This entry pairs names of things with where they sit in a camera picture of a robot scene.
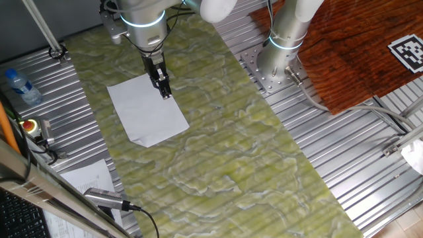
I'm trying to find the aluminium bracket frame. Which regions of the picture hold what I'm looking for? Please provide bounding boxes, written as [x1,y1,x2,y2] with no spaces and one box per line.
[371,95,423,158]

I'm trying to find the black keyboard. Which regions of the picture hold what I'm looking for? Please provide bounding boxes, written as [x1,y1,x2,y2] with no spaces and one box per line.
[0,190,50,238]

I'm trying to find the black camera cable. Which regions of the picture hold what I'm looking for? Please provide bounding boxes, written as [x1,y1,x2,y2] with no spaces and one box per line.
[127,204,160,238]

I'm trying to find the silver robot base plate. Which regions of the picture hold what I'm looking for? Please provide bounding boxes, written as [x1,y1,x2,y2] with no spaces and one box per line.
[240,44,310,94]

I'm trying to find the black pole foot ring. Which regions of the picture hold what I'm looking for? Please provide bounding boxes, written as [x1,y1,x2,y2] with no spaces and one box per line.
[48,44,69,61]

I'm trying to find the grey base cable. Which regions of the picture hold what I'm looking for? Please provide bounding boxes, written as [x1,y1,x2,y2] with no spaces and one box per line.
[284,65,417,130]

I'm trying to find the orange tube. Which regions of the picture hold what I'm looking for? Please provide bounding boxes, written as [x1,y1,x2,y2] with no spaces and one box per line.
[0,100,21,155]

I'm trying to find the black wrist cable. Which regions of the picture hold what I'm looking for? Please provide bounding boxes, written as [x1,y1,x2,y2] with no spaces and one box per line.
[98,0,186,58]

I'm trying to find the aluminium frame bar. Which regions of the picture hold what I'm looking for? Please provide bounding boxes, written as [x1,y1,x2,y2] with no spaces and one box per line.
[0,137,133,238]

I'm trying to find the silver camera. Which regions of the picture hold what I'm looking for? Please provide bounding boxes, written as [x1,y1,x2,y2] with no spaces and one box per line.
[83,187,132,212]

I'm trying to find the white cloth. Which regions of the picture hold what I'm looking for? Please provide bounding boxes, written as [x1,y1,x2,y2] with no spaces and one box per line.
[401,138,423,175]

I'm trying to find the clear bottle with blue cap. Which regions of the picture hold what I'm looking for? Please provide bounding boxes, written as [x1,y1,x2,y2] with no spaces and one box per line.
[4,68,43,106]

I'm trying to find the red emergency stop button box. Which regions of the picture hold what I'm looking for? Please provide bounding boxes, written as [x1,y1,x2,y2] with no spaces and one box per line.
[19,118,54,145]

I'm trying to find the black white fiducial marker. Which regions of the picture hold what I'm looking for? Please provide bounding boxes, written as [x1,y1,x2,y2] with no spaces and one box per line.
[387,34,423,74]

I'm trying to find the thin aluminium pole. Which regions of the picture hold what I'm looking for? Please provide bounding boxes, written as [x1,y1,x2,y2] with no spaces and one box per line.
[21,0,65,57]

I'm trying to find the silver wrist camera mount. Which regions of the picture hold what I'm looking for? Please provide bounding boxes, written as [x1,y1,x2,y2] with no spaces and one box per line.
[98,9,128,46]

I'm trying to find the printed white paper sheet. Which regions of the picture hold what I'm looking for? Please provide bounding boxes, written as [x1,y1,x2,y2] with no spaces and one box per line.
[42,159,124,238]

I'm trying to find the black pendant cables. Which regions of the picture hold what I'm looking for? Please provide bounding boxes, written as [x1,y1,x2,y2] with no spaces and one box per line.
[13,118,67,166]

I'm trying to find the green marble pattern mat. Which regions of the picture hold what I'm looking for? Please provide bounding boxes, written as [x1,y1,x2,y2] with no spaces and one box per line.
[64,9,364,238]

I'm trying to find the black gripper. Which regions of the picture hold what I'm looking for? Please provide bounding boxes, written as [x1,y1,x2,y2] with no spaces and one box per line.
[141,52,173,100]

